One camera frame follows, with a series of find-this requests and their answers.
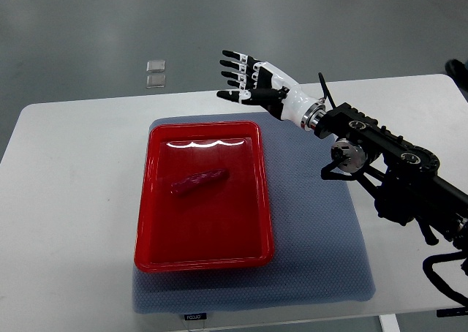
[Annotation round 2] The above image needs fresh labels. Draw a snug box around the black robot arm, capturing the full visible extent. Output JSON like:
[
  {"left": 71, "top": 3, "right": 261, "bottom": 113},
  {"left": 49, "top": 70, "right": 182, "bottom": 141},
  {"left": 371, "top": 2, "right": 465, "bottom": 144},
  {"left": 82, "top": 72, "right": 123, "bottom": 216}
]
[{"left": 216, "top": 50, "right": 467, "bottom": 251}]

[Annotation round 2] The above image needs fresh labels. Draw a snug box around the red plastic tray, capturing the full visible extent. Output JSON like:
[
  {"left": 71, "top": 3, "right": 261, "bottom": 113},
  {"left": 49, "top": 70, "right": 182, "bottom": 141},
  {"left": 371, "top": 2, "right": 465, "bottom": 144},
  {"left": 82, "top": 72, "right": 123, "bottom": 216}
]
[{"left": 134, "top": 121, "right": 274, "bottom": 273}]

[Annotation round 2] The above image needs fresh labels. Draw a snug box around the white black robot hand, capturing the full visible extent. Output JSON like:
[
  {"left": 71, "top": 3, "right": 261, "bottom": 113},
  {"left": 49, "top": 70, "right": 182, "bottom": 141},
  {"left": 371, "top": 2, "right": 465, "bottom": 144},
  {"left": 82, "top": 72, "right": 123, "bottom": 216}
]
[{"left": 216, "top": 50, "right": 325, "bottom": 129}]

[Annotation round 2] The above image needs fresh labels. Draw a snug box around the blue-grey mesh mat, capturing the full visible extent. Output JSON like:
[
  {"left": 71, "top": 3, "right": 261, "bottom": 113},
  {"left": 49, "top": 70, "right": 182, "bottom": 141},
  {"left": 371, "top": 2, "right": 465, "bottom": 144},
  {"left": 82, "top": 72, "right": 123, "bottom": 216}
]
[{"left": 133, "top": 113, "right": 375, "bottom": 314}]

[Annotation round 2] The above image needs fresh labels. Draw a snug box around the upper metal floor plate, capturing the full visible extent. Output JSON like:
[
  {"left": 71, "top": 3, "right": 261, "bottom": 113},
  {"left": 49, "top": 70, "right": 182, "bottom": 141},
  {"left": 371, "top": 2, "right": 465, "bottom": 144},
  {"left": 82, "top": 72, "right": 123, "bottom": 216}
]
[{"left": 146, "top": 59, "right": 165, "bottom": 72}]

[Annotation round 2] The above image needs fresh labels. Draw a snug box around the red pepper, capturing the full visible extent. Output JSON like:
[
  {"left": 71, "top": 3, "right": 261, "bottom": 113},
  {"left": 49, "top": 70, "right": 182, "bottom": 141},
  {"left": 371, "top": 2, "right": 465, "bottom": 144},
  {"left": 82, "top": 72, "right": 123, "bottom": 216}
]
[{"left": 170, "top": 168, "right": 230, "bottom": 196}]

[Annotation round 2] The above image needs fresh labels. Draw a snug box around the metal floor plate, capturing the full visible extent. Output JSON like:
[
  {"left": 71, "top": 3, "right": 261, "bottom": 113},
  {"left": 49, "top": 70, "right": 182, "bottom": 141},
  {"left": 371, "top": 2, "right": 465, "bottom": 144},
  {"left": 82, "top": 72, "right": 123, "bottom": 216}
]
[
  {"left": 146, "top": 59, "right": 165, "bottom": 72},
  {"left": 146, "top": 74, "right": 166, "bottom": 88}
]

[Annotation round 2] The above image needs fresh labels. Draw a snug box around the black corrugated cable loop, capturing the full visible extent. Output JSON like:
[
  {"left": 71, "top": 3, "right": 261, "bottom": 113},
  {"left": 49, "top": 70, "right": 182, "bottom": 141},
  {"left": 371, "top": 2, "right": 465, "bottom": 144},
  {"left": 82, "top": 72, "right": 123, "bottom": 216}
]
[{"left": 422, "top": 249, "right": 468, "bottom": 307}]

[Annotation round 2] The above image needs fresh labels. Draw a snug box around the lower metal floor plate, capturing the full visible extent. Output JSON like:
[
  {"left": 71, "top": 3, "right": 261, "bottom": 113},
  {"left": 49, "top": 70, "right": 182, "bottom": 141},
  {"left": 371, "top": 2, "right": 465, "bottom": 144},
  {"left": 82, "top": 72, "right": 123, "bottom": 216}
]
[{"left": 146, "top": 74, "right": 166, "bottom": 88}]

